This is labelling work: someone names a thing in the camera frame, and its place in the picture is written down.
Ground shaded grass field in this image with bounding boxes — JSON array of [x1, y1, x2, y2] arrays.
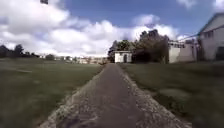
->
[[118, 59, 224, 128]]

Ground dry grass field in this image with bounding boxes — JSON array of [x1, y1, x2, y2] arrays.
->
[[0, 57, 105, 128]]

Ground distant buildings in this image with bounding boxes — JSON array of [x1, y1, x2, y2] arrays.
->
[[39, 54, 110, 66]]

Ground small white building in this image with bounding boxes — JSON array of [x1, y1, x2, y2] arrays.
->
[[114, 50, 134, 64]]

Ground row of distant trees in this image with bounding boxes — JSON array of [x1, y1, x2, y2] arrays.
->
[[0, 43, 40, 59]]

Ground grey asphalt path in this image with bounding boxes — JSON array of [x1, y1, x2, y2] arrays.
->
[[37, 62, 194, 128]]

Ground pale house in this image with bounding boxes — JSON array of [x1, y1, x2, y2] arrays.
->
[[197, 12, 224, 62]]

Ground group of trees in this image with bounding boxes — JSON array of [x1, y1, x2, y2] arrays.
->
[[106, 28, 171, 65]]

